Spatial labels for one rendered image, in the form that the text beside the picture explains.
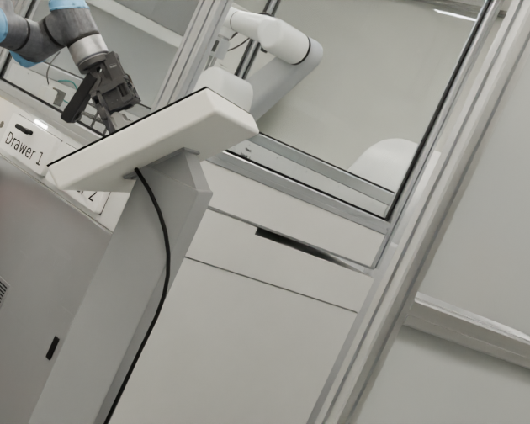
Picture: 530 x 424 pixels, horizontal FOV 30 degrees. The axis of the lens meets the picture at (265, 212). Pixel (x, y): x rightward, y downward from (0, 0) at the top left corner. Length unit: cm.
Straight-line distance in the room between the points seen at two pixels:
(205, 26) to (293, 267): 77
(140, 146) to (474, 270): 60
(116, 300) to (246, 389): 109
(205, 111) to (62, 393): 63
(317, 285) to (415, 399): 143
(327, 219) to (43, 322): 85
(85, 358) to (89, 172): 40
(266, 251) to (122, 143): 111
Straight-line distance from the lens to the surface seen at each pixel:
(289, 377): 303
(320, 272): 293
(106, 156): 173
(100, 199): 252
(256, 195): 267
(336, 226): 290
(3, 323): 279
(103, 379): 194
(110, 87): 210
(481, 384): 163
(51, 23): 217
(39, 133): 287
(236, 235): 268
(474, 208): 148
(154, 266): 189
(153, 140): 171
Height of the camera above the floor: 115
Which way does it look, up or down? 4 degrees down
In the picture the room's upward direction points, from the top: 25 degrees clockwise
